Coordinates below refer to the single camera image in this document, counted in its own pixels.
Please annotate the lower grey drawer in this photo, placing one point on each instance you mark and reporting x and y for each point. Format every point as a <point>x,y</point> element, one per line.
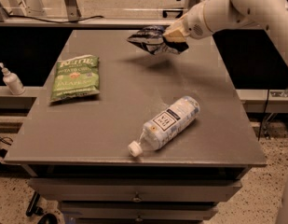
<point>145,211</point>

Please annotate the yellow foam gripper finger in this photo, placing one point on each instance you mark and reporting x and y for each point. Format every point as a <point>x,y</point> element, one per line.
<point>177,32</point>
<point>176,47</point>

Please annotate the grey drawer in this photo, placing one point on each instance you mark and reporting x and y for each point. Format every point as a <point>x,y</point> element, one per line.
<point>145,211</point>
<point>135,190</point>

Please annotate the green jalapeno chip bag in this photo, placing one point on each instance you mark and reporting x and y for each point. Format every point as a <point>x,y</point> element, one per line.
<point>76,77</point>

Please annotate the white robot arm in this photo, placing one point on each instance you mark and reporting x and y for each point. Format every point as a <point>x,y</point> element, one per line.
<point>210,16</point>

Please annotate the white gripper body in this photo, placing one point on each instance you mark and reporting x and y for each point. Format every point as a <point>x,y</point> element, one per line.
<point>194,24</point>

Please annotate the black caster wheel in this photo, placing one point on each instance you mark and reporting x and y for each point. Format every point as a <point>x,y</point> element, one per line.
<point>34,209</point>

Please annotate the white pump dispenser bottle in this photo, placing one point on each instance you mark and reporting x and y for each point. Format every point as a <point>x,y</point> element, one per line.
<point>12,81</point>

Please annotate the plastic water bottle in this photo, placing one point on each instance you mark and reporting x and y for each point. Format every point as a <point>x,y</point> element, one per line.
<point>162,128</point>

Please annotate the blue chip bag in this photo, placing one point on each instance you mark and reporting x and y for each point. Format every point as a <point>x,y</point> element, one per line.
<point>150,39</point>

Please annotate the upper grey drawer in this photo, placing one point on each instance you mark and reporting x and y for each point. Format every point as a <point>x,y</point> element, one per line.
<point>135,190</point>

